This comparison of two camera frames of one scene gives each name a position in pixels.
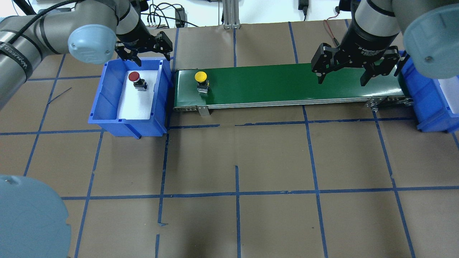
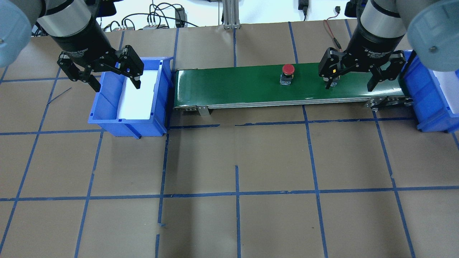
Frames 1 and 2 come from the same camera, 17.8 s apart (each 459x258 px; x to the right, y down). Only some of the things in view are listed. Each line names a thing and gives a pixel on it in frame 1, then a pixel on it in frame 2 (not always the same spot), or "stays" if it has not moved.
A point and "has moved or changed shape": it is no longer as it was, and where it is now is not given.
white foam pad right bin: x=450 y=86 stays
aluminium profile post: x=231 y=14 stays
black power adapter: x=181 y=18 stays
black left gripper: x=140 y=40 → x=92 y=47
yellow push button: x=203 y=84 → x=336 y=77
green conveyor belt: x=298 y=86 stays
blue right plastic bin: x=432 y=110 stays
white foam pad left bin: x=135 y=104 stays
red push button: x=140 y=84 has moved or changed shape
